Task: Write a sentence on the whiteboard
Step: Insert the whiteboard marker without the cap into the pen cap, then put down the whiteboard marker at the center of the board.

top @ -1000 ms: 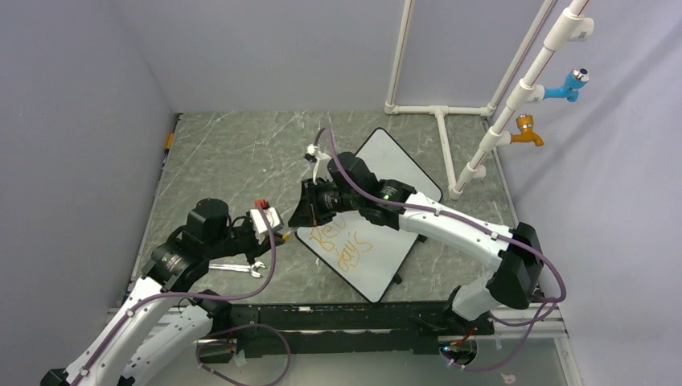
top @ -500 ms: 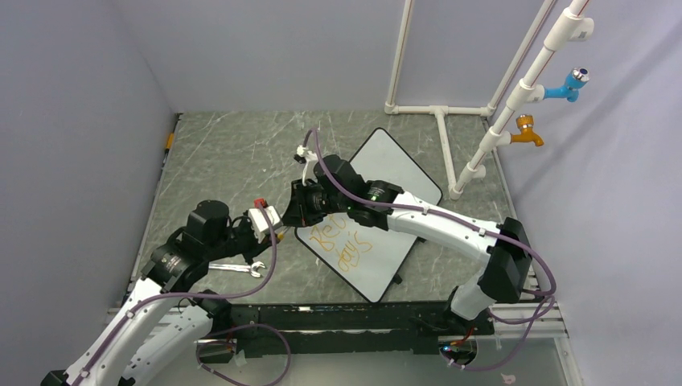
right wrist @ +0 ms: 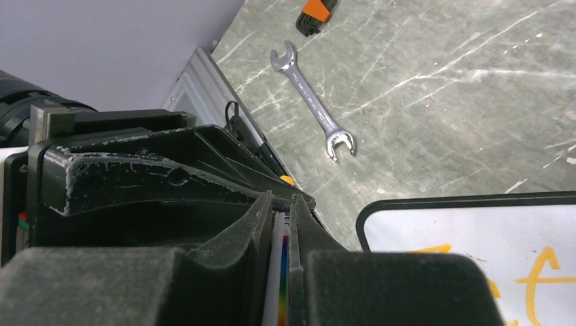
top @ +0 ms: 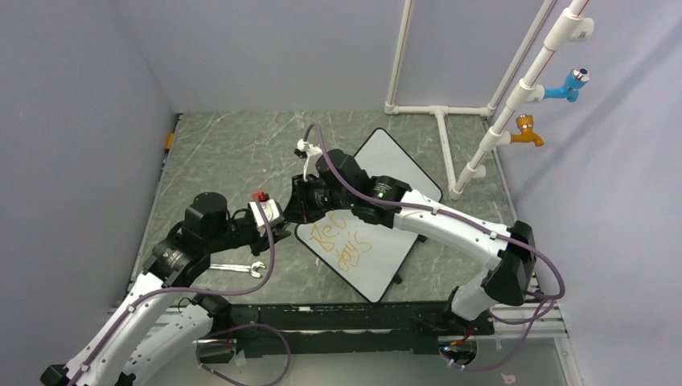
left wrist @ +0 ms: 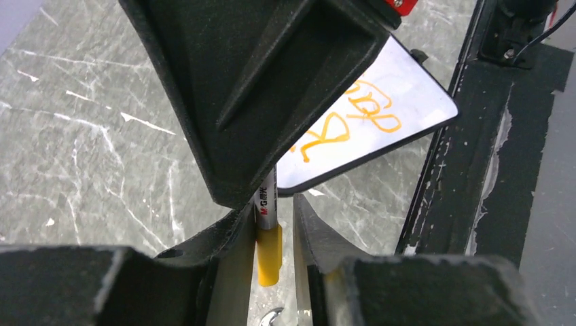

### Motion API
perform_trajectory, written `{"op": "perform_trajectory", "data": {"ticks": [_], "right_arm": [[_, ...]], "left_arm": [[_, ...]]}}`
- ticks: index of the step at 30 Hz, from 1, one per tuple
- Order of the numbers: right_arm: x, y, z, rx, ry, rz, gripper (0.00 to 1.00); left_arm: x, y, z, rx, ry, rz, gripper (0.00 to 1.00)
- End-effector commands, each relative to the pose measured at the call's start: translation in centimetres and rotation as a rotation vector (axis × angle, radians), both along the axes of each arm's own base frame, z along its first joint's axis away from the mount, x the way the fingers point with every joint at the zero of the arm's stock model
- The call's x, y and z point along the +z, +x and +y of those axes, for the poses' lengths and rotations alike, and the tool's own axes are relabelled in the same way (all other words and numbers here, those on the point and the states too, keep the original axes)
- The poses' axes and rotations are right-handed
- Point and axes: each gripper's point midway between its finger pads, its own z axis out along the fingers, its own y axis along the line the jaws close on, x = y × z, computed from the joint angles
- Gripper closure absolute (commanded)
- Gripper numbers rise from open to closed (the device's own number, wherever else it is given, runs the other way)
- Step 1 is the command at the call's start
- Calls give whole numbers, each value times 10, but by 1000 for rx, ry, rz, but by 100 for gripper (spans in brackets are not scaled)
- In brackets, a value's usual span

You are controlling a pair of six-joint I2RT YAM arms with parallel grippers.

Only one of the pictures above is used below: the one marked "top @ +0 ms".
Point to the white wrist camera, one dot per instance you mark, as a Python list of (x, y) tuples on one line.
[(310, 153), (265, 210)]

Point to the white whiteboard black frame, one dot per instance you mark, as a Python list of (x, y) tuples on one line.
[(367, 257)]

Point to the white pvc pipe frame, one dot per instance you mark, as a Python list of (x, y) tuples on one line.
[(571, 26)]

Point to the orange brass faucet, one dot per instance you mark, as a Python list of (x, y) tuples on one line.
[(525, 124)]

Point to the orange-tipped tool at edge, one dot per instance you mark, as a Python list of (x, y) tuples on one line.
[(171, 136)]

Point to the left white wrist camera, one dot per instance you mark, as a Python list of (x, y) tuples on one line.
[(265, 210)]

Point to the silver open-end wrench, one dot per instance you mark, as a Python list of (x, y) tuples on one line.
[(254, 269)]

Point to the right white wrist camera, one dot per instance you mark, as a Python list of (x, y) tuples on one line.
[(310, 153)]

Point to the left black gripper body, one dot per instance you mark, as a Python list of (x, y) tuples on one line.
[(242, 233)]

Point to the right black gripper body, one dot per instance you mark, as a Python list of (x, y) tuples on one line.
[(337, 200)]

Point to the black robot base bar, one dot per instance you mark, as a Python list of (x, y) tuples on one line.
[(272, 329)]

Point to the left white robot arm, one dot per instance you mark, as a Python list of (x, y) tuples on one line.
[(122, 352)]

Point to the blue faucet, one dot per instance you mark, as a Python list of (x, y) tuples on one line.
[(575, 80)]

